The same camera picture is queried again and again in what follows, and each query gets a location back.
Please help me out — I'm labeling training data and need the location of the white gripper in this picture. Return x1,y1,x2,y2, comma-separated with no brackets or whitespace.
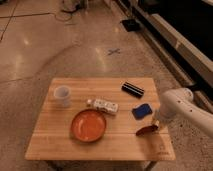
152,110,170,130

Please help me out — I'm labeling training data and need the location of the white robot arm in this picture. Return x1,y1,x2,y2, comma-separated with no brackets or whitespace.
152,88,213,138

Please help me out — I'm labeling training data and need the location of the orange ceramic bowl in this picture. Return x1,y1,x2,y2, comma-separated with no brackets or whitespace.
70,109,107,142

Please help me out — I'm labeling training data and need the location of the black rectangular box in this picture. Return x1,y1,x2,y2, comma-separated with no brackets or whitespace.
121,82,144,98

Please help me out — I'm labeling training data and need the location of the white plastic bottle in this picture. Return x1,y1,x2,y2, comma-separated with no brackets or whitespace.
87,99,119,115

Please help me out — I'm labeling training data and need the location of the wooden folding table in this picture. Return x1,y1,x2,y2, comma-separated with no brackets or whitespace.
25,78,175,163

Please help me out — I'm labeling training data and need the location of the long white black counter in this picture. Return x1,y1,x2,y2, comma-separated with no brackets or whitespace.
114,0,213,88

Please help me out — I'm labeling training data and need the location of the white plastic cup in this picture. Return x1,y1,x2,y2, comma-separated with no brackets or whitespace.
53,85,71,107

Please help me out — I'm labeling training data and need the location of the black floor mat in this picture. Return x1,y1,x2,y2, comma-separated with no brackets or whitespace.
121,19,140,32

